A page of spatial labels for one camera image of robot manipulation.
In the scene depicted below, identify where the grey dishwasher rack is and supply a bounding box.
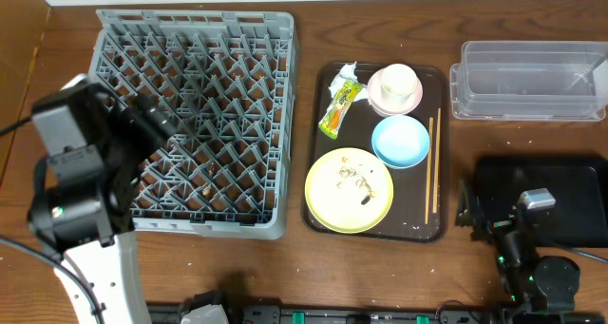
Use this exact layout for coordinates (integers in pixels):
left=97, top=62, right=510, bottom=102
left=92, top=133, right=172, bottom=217
left=89, top=10, right=299, bottom=239

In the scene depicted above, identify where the white napkin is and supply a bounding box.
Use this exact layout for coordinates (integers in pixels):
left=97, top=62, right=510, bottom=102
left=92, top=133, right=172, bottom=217
left=328, top=62, right=368, bottom=103

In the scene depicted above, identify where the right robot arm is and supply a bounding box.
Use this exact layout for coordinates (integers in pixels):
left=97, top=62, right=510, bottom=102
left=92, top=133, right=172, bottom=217
left=455, top=181, right=580, bottom=323

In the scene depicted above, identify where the right wooden chopstick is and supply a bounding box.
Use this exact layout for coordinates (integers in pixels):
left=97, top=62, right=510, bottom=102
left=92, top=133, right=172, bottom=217
left=432, top=107, right=442, bottom=214

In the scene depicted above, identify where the dark brown tray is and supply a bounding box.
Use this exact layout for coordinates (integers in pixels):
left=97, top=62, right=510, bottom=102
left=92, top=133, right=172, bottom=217
left=301, top=61, right=449, bottom=244

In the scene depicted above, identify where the cream plastic cup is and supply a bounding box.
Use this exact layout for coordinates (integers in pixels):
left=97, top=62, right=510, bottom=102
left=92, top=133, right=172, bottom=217
left=379, top=64, right=419, bottom=111

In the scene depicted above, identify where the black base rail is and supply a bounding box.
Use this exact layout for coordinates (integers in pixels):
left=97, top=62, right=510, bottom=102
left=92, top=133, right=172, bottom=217
left=147, top=291, right=607, bottom=324

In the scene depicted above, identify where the green snack wrapper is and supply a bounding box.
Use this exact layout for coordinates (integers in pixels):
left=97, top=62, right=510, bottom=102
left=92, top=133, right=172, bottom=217
left=318, top=79, right=364, bottom=140

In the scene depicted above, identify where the cardboard wall panel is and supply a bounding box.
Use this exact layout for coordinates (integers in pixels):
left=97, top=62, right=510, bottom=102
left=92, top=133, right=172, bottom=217
left=0, top=0, right=52, bottom=182

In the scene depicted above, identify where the yellow plate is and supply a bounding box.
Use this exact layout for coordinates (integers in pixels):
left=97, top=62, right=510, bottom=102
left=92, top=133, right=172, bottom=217
left=304, top=147, right=394, bottom=234

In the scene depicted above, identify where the clear plastic bin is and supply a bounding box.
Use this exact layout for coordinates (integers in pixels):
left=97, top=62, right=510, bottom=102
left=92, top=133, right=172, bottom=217
left=449, top=41, right=607, bottom=122

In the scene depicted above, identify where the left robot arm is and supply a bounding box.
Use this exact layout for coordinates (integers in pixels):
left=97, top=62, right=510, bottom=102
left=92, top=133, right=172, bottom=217
left=27, top=74, right=175, bottom=323

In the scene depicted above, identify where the light blue bowl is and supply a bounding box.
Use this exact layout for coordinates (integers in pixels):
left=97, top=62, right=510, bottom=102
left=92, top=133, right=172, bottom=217
left=371, top=115, right=429, bottom=169

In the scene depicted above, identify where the wooden chopstick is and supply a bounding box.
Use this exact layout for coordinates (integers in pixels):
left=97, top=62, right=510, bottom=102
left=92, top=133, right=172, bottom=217
left=425, top=117, right=434, bottom=225
left=432, top=107, right=442, bottom=214

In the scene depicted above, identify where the black bin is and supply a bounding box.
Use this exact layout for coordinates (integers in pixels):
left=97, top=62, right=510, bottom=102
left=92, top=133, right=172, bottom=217
left=472, top=156, right=607, bottom=248

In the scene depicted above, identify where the pink plastic bowl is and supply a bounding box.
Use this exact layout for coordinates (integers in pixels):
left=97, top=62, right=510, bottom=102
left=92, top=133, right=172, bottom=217
left=367, top=64, right=423, bottom=117

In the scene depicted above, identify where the left wooden chopstick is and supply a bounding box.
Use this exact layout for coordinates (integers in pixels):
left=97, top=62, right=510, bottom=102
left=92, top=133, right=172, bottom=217
left=425, top=117, right=434, bottom=225

